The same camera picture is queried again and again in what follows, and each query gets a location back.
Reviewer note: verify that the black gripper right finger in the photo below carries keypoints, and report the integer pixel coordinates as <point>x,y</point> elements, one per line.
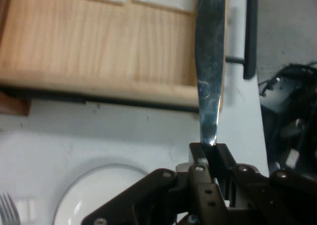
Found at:
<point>267,200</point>

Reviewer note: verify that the white plate with black rim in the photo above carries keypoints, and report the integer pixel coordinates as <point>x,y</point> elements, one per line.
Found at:
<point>81,192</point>

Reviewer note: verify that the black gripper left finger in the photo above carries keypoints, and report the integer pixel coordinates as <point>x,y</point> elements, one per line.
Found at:
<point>173,200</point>

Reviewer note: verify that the silver fork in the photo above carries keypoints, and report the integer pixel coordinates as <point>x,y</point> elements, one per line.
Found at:
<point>7,210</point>

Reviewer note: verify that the silver table knife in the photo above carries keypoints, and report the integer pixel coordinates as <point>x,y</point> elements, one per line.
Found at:
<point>210,61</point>

